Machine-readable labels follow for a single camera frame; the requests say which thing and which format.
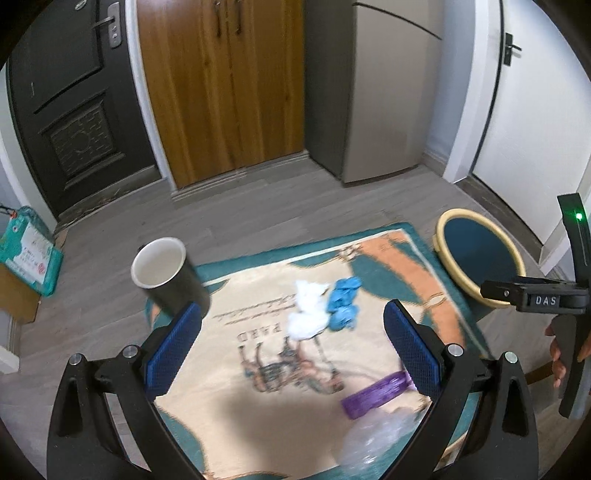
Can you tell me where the person's right hand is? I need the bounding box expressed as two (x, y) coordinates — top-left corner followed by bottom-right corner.
(545, 320), (563, 389)

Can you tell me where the light blue crumpled cloth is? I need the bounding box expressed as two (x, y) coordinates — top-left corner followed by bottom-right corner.
(329, 305), (360, 332)

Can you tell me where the black door handle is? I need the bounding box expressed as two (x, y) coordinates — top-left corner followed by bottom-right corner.
(503, 33), (522, 68)

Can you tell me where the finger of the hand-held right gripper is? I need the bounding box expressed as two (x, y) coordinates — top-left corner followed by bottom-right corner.
(480, 276), (525, 306)

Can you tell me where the teal bin with yellow rim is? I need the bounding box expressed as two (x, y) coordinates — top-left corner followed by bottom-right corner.
(434, 209), (527, 324)

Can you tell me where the green tissue pack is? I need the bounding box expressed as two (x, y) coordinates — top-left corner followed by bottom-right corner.
(0, 206), (64, 296)

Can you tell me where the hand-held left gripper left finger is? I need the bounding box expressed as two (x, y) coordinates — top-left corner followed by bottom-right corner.
(46, 302), (206, 480)

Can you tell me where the purple packet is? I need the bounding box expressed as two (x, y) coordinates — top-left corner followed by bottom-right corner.
(341, 371), (414, 420)

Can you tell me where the white door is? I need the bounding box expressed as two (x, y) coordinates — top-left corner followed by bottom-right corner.
(471, 0), (591, 250)

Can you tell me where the brown wooden cabinet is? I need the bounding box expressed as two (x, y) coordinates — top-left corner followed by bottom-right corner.
(137, 0), (306, 189)

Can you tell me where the white crumpled tissue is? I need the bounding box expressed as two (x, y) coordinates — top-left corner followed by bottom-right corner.
(287, 278), (331, 341)

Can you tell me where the black paper cup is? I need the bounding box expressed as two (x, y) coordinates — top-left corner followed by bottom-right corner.
(130, 236), (211, 319)

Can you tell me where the silver door handle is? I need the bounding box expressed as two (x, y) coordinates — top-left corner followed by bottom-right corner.
(92, 2), (123, 49)

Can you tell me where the cardboard box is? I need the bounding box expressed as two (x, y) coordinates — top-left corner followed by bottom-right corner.
(0, 263), (42, 324)

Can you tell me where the teal orange printed cushion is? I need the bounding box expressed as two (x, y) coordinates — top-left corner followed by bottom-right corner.
(145, 223), (490, 480)

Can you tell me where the clear plastic wrap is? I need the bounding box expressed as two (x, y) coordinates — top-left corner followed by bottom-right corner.
(339, 406), (432, 480)

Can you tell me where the dark entrance door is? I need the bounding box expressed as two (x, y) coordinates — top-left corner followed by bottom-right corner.
(7, 0), (169, 222)

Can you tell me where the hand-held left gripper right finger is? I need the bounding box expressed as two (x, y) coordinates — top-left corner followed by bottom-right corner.
(383, 299), (539, 480)

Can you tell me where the beige refrigerator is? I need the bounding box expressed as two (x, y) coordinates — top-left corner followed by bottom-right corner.
(302, 0), (445, 186)

